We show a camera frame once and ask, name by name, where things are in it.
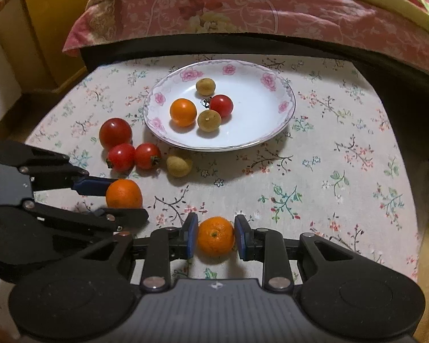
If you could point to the yellow wooden cabinet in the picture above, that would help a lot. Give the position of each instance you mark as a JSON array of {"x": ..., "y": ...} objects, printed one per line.
[{"x": 43, "y": 25}]

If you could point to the black bed frame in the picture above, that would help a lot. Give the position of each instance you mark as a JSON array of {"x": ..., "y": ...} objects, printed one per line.
[{"x": 128, "y": 48}]

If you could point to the brown longan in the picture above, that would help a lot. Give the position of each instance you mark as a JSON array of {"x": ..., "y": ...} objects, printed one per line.
[
  {"x": 205, "y": 86},
  {"x": 179, "y": 166},
  {"x": 209, "y": 120}
]

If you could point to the large red tomato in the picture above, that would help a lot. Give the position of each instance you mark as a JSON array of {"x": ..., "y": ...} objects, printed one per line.
[{"x": 115, "y": 133}]

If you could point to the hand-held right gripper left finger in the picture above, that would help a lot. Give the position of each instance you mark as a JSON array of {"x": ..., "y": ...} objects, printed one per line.
[{"x": 192, "y": 236}]

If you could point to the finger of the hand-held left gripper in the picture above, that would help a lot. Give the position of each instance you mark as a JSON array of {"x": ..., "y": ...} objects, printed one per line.
[
  {"x": 93, "y": 187},
  {"x": 128, "y": 218}
]

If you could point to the white plate with pink flowers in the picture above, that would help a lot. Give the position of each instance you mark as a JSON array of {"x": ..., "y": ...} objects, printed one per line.
[{"x": 250, "y": 121}]

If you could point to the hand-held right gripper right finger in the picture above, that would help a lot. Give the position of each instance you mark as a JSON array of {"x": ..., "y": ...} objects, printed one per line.
[{"x": 240, "y": 238}]

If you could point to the small red tomato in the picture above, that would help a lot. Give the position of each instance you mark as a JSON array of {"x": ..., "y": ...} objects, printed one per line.
[
  {"x": 121, "y": 157},
  {"x": 221, "y": 105},
  {"x": 147, "y": 155}
]

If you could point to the dimpled mandarin orange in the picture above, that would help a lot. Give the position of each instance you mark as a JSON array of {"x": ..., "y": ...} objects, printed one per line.
[
  {"x": 125, "y": 194},
  {"x": 215, "y": 236}
]

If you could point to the floral tablecloth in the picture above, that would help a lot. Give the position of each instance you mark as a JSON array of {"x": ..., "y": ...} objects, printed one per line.
[{"x": 343, "y": 185}]

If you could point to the pink floral bedsheet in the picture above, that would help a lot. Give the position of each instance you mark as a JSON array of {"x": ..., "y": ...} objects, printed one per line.
[{"x": 200, "y": 7}]

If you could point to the smooth round orange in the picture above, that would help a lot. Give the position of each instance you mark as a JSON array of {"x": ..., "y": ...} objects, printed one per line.
[{"x": 183, "y": 112}]

